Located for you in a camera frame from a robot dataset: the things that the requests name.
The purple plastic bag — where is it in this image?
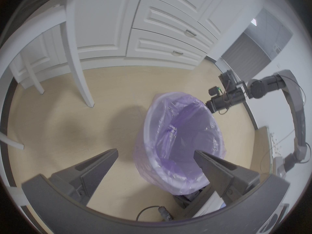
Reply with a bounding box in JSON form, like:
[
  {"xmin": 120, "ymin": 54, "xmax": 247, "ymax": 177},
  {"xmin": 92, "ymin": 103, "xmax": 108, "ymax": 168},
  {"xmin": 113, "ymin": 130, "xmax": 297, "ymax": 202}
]
[{"xmin": 133, "ymin": 92, "xmax": 227, "ymax": 195}]

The black cable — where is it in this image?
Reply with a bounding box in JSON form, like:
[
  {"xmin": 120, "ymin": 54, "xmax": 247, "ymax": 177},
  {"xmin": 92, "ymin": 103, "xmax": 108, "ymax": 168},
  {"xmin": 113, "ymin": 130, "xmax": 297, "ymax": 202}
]
[{"xmin": 136, "ymin": 205, "xmax": 176, "ymax": 222}]

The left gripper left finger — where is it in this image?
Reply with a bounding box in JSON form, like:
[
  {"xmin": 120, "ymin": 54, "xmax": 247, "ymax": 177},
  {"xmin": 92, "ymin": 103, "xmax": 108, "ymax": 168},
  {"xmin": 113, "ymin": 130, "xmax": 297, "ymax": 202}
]
[{"xmin": 49, "ymin": 149, "xmax": 119, "ymax": 207}]

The white wardrobe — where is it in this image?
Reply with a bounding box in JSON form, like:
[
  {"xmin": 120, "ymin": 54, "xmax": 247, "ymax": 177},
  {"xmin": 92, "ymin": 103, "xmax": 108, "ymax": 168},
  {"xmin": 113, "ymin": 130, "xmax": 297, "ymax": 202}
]
[{"xmin": 10, "ymin": 0, "xmax": 266, "ymax": 90}]

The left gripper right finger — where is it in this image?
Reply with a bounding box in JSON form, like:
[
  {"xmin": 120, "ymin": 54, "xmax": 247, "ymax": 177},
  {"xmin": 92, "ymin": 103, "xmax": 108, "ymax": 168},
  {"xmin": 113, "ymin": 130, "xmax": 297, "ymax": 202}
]
[{"xmin": 194, "ymin": 150, "xmax": 261, "ymax": 204}]

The grey curtain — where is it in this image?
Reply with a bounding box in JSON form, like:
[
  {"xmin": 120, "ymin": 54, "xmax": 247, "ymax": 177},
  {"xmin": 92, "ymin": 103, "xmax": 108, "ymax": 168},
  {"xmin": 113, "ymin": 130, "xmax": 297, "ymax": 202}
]
[{"xmin": 221, "ymin": 32, "xmax": 271, "ymax": 82}]

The white trash bin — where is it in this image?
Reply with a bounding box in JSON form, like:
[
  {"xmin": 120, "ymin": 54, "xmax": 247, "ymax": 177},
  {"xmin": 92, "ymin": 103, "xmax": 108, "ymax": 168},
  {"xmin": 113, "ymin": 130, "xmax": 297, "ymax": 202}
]
[{"xmin": 143, "ymin": 93, "xmax": 223, "ymax": 194}]

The white chair with grey cushions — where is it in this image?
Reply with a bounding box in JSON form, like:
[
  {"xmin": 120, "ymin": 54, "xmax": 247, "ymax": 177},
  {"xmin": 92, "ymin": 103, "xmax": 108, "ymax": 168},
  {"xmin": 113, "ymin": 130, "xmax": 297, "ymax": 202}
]
[{"xmin": 0, "ymin": 0, "xmax": 95, "ymax": 149}]

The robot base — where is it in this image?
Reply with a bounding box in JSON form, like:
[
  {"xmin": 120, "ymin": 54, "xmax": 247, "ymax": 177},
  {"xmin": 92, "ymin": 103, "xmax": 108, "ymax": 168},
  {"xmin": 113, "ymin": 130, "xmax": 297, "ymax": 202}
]
[{"xmin": 173, "ymin": 127, "xmax": 292, "ymax": 234}]

